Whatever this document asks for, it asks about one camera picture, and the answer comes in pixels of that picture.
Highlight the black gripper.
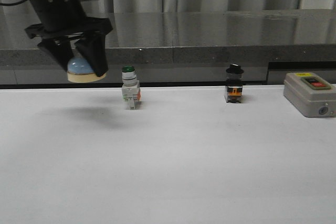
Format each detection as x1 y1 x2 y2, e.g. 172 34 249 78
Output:
25 17 112 77

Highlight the blue and cream call bell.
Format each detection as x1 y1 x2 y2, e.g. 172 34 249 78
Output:
67 56 106 83

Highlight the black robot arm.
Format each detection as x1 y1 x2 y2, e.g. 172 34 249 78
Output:
25 0 112 77

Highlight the grey stone counter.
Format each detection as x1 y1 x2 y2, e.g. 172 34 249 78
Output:
0 9 336 86

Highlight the green pushbutton switch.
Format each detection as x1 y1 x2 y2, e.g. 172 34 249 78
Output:
122 66 141 109

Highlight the black cable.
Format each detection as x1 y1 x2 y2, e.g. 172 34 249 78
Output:
0 0 29 6

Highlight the black selector switch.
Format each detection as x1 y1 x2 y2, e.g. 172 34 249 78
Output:
225 63 244 103

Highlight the grey on-off switch box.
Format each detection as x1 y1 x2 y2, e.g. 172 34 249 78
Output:
283 72 335 118

